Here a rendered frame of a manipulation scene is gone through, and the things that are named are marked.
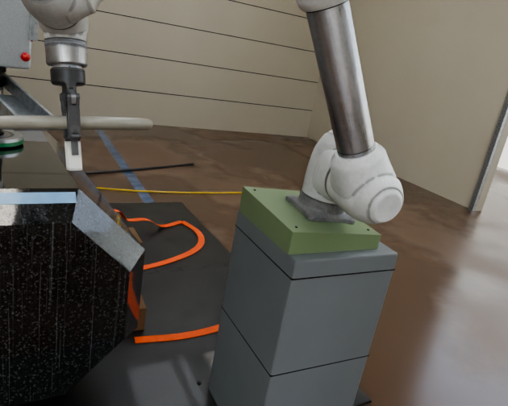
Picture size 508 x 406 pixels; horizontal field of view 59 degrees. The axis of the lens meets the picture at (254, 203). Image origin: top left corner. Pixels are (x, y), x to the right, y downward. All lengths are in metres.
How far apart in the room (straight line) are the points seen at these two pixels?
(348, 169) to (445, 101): 5.12
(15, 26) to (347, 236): 1.37
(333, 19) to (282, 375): 1.04
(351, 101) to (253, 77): 6.61
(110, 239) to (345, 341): 0.85
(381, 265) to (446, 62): 5.07
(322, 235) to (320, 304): 0.22
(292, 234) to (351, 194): 0.20
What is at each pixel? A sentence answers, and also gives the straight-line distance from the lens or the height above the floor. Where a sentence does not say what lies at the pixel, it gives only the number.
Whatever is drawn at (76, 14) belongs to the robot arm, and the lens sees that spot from 1.01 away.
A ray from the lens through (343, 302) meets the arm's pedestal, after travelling 1.47.
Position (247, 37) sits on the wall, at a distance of 7.62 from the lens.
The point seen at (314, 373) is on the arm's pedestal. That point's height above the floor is 0.37.
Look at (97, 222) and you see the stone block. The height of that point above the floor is 0.72.
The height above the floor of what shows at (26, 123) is 1.09.
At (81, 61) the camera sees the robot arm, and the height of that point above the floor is 1.24.
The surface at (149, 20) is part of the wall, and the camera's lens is 7.08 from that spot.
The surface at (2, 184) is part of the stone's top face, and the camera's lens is 1.56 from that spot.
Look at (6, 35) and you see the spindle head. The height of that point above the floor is 1.24.
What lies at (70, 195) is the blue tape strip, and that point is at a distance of 1.53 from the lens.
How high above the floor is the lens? 1.33
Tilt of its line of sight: 18 degrees down
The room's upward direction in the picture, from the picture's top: 10 degrees clockwise
